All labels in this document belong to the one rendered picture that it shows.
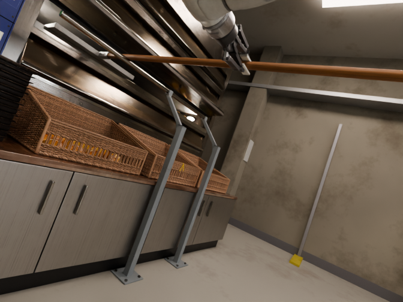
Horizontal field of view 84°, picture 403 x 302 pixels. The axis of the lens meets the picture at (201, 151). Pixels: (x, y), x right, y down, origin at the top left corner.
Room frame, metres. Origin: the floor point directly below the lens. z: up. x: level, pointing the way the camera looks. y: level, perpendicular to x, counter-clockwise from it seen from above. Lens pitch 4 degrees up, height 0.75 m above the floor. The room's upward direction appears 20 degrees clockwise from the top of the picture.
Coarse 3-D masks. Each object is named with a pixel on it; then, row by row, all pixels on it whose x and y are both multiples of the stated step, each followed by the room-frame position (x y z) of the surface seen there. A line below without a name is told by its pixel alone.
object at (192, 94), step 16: (64, 0) 1.21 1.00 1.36; (80, 0) 1.18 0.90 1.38; (80, 16) 1.32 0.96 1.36; (96, 16) 1.28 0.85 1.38; (112, 16) 1.28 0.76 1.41; (112, 32) 1.41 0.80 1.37; (128, 32) 1.38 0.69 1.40; (128, 48) 1.55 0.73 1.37; (144, 48) 1.50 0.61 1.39; (144, 64) 1.74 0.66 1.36; (160, 64) 1.68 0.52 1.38; (176, 80) 1.89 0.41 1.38; (192, 96) 2.17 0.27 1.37; (208, 112) 2.52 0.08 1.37
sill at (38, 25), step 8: (40, 24) 1.16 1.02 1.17; (48, 32) 1.19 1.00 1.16; (56, 40) 1.23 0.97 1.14; (64, 40) 1.26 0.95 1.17; (72, 48) 1.30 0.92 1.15; (88, 56) 1.38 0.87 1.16; (96, 64) 1.43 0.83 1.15; (104, 64) 1.48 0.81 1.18; (112, 72) 1.53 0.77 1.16; (120, 80) 1.60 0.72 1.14; (128, 80) 1.65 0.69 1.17; (136, 88) 1.72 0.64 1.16; (152, 96) 1.86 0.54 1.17; (160, 104) 1.95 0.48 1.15; (200, 128) 2.51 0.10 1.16
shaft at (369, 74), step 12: (132, 60) 1.21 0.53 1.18; (144, 60) 1.14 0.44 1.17; (156, 60) 1.08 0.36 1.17; (168, 60) 1.04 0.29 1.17; (180, 60) 0.99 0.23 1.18; (192, 60) 0.95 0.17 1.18; (204, 60) 0.92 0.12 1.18; (216, 60) 0.89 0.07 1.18; (288, 72) 0.74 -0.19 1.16; (300, 72) 0.71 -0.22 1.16; (312, 72) 0.69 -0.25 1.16; (324, 72) 0.67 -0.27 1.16; (336, 72) 0.65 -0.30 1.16; (348, 72) 0.63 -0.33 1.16; (360, 72) 0.61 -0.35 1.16; (372, 72) 0.60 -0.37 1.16; (384, 72) 0.58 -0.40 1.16; (396, 72) 0.57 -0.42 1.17
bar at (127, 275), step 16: (64, 16) 0.92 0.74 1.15; (112, 48) 1.11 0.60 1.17; (128, 64) 1.21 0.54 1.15; (176, 96) 1.56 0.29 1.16; (176, 112) 1.44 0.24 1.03; (176, 128) 1.41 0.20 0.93; (208, 128) 1.85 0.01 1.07; (176, 144) 1.36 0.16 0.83; (160, 176) 1.37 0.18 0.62; (208, 176) 1.76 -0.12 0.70; (160, 192) 1.37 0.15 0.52; (192, 208) 1.77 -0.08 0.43; (144, 224) 1.37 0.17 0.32; (192, 224) 1.77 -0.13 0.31; (144, 240) 1.39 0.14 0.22; (176, 256) 1.76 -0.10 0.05; (112, 272) 1.36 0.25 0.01; (128, 272) 1.36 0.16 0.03
